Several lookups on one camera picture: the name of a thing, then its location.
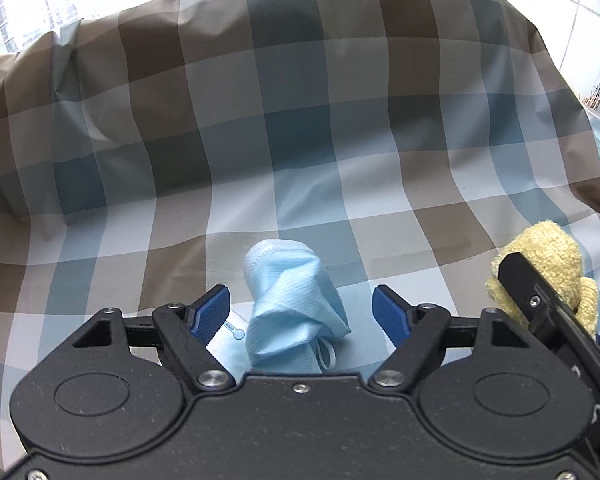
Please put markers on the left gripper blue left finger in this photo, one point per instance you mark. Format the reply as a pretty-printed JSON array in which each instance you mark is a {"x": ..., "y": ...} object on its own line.
[{"x": 184, "y": 332}]

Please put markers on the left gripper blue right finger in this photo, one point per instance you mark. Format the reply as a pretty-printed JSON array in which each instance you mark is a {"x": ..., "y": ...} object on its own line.
[{"x": 417, "y": 333}]

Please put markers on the yellow fluffy towel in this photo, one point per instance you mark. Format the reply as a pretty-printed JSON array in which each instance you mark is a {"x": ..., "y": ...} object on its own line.
[{"x": 557, "y": 257}]

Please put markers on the light blue face mask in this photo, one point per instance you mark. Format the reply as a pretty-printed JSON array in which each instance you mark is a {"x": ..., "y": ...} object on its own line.
[{"x": 297, "y": 315}]

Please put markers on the white mask wrapper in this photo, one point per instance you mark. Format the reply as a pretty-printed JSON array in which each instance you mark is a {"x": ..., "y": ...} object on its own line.
[{"x": 228, "y": 346}]

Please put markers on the checkered plaid cloth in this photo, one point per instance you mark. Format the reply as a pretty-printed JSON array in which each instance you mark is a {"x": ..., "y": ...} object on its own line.
[{"x": 405, "y": 141}]

